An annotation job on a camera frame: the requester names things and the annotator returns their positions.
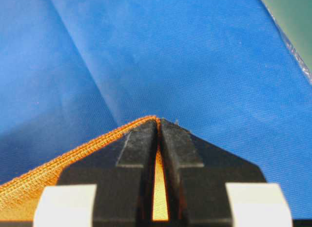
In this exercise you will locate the orange towel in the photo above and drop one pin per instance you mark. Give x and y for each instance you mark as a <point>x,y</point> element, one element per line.
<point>19,197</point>

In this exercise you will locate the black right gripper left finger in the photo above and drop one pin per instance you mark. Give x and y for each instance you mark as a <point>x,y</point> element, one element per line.
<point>111,187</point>

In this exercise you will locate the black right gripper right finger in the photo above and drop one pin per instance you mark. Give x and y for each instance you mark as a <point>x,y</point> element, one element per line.
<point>211,187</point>

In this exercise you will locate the blue table cloth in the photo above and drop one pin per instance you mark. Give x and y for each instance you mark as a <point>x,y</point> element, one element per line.
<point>71,70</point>

